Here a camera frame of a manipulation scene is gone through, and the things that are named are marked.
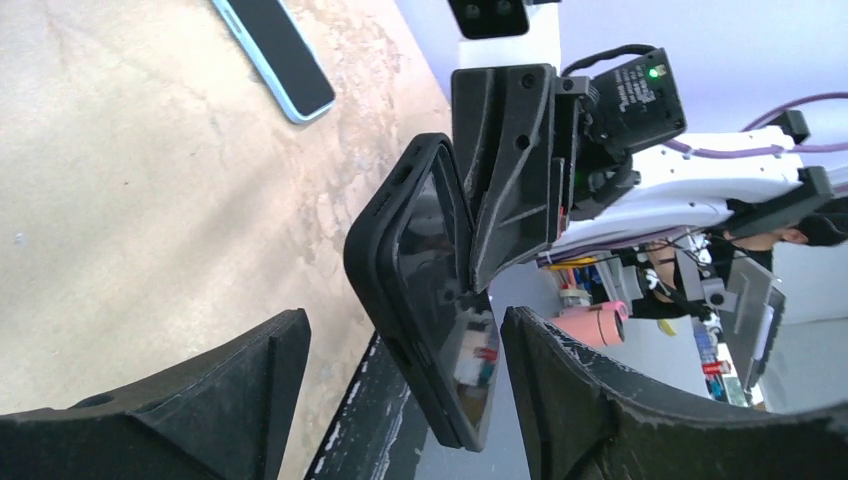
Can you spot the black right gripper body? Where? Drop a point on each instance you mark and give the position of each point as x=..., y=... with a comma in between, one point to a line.
x=627, y=109

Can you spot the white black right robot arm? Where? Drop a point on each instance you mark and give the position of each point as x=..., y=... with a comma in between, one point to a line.
x=745, y=182

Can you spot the light blue phone case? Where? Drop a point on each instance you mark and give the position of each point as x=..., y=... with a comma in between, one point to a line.
x=250, y=49

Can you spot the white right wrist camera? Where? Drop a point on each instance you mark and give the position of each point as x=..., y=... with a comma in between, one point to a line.
x=496, y=33

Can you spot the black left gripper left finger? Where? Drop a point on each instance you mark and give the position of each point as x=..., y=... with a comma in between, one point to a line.
x=224, y=414

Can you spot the black phone case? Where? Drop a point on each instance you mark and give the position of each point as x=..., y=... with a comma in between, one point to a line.
x=369, y=262

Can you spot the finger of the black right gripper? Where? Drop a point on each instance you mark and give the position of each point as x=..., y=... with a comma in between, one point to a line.
x=502, y=136

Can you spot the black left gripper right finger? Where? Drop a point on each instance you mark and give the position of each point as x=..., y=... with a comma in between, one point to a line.
x=584, y=415

